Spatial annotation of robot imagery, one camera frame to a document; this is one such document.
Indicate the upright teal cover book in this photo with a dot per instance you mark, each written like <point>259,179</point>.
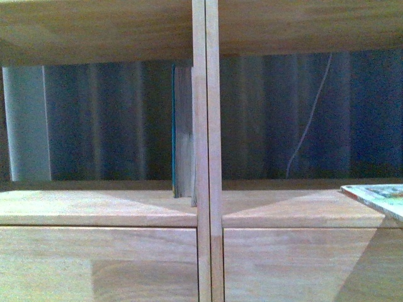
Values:
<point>183,147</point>

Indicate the white book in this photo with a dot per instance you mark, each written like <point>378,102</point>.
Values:
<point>385,198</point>

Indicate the light wooden bookshelf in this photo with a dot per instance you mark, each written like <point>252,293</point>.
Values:
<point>248,240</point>

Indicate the white panel behind shelf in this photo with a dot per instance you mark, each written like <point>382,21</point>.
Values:
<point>26,120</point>

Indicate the dark blue curtain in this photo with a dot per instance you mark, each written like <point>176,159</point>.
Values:
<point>309,116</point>

